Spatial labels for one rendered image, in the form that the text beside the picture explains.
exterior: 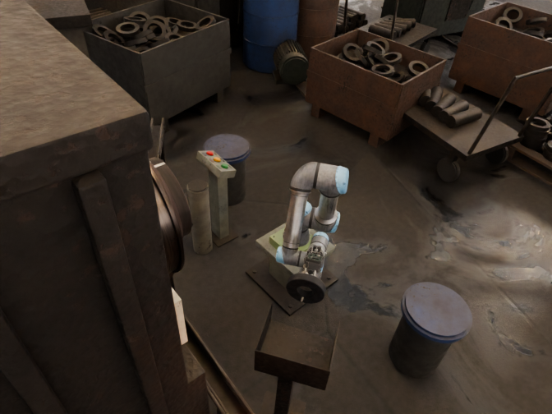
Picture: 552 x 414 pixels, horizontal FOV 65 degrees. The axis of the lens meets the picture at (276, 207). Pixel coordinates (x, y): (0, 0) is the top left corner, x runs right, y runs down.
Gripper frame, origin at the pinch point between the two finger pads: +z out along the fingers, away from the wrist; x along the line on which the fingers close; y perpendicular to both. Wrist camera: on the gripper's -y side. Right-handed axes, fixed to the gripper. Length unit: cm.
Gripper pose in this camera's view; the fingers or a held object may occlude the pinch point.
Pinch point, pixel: (306, 285)
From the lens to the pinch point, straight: 172.6
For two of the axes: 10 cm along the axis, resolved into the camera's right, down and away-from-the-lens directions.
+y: 1.2, -8.8, -4.6
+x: 9.6, 2.2, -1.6
